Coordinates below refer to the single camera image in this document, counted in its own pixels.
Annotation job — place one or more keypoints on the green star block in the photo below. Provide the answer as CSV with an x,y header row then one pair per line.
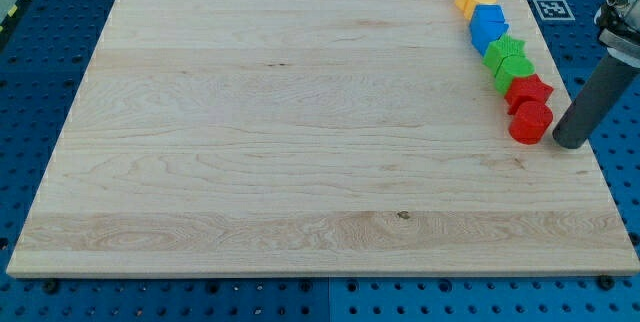
x,y
498,50

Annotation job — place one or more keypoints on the white fiducial marker tag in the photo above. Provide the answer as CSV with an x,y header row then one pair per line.
x,y
553,10

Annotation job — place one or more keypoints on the red cylinder block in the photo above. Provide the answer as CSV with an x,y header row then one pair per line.
x,y
530,122

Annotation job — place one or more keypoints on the light wooden board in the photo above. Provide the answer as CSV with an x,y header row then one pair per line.
x,y
344,138

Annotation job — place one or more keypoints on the blue triangle block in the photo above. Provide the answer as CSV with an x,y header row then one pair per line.
x,y
485,32

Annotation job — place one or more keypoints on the green circle block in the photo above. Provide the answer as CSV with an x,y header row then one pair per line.
x,y
510,68

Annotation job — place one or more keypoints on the red star block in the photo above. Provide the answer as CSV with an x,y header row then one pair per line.
x,y
524,89

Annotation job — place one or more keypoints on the blue pentagon block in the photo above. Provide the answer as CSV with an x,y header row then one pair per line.
x,y
487,13

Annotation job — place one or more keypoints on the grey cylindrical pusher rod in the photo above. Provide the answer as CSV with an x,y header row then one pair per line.
x,y
609,80

